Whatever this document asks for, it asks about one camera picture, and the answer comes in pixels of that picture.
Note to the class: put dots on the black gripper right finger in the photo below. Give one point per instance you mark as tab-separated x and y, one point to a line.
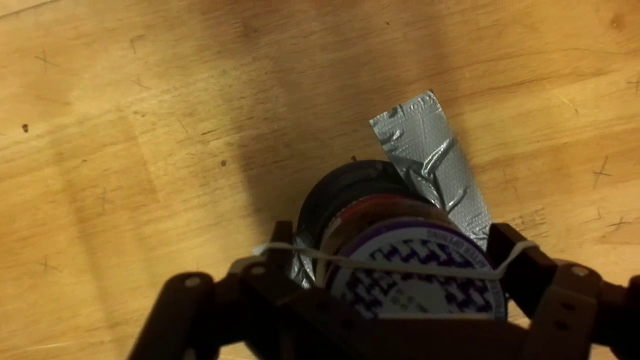
570	307

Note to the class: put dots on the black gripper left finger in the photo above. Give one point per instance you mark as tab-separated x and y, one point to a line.
194	317

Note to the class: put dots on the dark cup with purple lid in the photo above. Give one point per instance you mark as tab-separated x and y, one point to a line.
388	252

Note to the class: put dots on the grey duct tape strip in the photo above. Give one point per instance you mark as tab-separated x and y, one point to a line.
422	149

